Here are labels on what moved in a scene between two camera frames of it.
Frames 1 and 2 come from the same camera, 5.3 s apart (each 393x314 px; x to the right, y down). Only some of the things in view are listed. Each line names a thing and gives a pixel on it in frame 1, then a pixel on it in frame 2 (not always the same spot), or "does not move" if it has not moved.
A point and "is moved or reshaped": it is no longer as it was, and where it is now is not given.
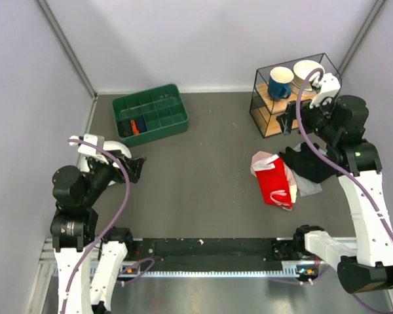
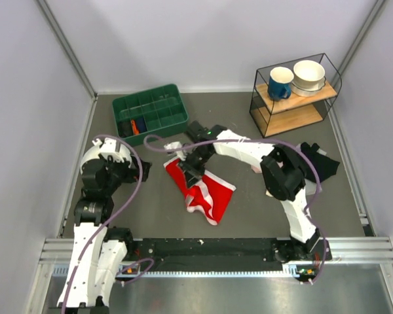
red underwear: x=274 y=178 is moved or reshaped
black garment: x=306 y=159 does not move
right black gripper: x=327 y=104 → x=192 y=177
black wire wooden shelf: x=302 y=80 does not move
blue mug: x=280 y=83 does not move
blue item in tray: x=141 y=125 does not move
